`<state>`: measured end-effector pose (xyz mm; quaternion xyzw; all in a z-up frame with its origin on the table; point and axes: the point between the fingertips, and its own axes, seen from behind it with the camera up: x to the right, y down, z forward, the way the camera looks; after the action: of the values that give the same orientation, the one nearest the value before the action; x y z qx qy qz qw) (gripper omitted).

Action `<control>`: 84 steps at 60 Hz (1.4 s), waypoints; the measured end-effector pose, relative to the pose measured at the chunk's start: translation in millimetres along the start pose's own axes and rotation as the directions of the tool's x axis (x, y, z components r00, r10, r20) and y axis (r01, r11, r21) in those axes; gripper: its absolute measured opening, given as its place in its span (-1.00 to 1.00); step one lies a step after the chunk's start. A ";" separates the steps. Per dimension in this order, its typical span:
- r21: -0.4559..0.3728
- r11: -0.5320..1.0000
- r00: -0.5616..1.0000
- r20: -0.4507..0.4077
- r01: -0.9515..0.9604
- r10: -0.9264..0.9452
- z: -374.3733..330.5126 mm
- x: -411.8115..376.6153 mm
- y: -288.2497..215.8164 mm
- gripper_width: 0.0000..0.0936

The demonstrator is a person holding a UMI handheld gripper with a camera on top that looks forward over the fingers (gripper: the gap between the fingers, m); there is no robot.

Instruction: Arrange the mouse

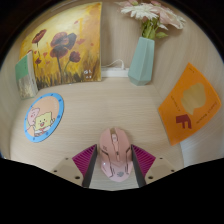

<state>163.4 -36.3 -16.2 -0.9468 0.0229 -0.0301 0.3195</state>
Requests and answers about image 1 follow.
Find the yellow poppy flower painting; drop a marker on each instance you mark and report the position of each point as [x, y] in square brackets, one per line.
[63, 43]

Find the orange book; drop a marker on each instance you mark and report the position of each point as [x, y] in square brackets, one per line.
[190, 103]

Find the pink computer mouse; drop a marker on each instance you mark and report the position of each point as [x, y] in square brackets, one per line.
[115, 153]

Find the green and beige book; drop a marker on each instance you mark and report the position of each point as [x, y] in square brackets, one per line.
[25, 76]

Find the round blue-rimmed cartoon mouse pad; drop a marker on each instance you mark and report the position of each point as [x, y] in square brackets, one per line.
[43, 118]

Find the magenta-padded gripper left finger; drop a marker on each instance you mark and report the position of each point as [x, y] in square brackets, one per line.
[83, 160]

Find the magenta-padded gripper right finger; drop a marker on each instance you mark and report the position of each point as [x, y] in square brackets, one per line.
[145, 160]

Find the pale teal faceted vase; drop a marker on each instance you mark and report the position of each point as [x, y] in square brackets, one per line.
[141, 63]

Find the pink and white flower bouquet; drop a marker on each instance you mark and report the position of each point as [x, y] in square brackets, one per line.
[150, 13]

